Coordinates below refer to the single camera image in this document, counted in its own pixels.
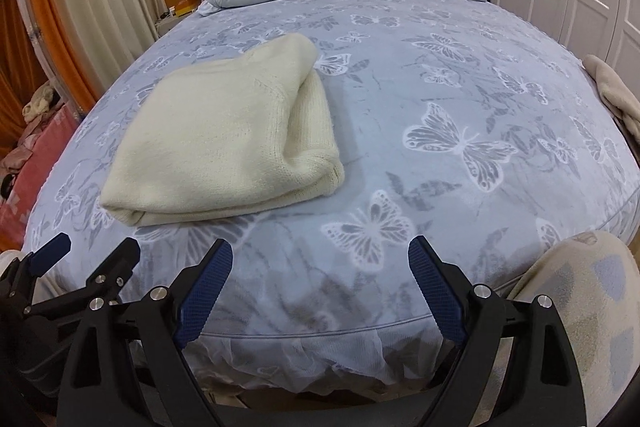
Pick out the pink blanket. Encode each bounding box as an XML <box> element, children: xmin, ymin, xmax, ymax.
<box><xmin>0</xmin><ymin>99</ymin><xmax>96</xmax><ymax>253</ymax></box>

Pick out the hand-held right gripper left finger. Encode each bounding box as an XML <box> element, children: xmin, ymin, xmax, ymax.
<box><xmin>56</xmin><ymin>238</ymin><xmax>235</xmax><ymax>427</ymax></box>

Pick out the cream knitted sweater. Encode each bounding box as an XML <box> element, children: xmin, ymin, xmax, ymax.
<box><xmin>99</xmin><ymin>32</ymin><xmax>346</xmax><ymax>228</ymax></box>

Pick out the crumpled cream cloth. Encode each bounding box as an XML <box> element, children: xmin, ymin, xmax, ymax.
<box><xmin>21</xmin><ymin>81</ymin><xmax>67</xmax><ymax>120</ymax></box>

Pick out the cream checkered cloth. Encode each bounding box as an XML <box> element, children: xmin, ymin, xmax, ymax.
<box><xmin>502</xmin><ymin>229</ymin><xmax>638</xmax><ymax>427</ymax></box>

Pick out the bed with butterfly sheet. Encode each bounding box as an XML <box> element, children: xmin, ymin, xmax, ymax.
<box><xmin>25</xmin><ymin>0</ymin><xmax>640</xmax><ymax>400</ymax></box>

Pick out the orange curtain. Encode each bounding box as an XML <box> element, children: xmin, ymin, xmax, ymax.
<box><xmin>7</xmin><ymin>0</ymin><xmax>63</xmax><ymax>108</ymax></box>

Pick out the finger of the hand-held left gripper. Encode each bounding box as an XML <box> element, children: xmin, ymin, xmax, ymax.
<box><xmin>0</xmin><ymin>232</ymin><xmax>72</xmax><ymax>308</ymax></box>
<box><xmin>22</xmin><ymin>237</ymin><xmax>142</xmax><ymax>323</ymax></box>

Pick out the white nightstand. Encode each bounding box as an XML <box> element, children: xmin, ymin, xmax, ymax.
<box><xmin>154</xmin><ymin>0</ymin><xmax>202</xmax><ymax>42</ymax></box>

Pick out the beige fleece cloth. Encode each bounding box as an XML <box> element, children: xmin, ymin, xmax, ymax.
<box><xmin>582</xmin><ymin>54</ymin><xmax>640</xmax><ymax>138</ymax></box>

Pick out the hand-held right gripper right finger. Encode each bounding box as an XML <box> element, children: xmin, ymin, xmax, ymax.
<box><xmin>407</xmin><ymin>236</ymin><xmax>586</xmax><ymax>427</ymax></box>

